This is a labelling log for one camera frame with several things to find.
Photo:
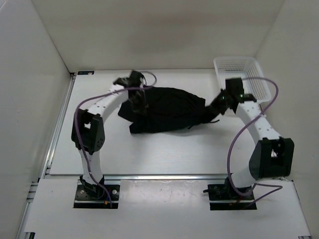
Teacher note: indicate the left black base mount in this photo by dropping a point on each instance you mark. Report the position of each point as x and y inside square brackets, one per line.
[90, 200]

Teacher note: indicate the black shorts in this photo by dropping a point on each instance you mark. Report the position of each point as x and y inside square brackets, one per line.
[168, 109]

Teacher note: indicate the aluminium front rail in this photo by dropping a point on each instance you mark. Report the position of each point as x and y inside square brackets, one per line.
[117, 177]

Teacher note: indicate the dark label sticker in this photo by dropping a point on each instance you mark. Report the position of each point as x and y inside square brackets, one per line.
[85, 72]

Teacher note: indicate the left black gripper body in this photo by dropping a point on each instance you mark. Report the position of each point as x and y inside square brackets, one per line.
[138, 103]

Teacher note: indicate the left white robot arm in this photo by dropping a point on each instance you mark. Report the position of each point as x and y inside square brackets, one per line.
[88, 128]

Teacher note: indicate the white plastic mesh basket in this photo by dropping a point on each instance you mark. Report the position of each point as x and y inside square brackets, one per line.
[243, 67]

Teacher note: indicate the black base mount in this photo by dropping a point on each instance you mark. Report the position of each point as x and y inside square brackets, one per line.
[222, 197]
[90, 200]

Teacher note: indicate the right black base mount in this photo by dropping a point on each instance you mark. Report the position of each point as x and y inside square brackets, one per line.
[222, 197]

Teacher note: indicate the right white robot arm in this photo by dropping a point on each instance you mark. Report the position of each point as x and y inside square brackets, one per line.
[273, 154]

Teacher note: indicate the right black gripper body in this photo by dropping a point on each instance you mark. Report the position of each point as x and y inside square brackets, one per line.
[220, 104]

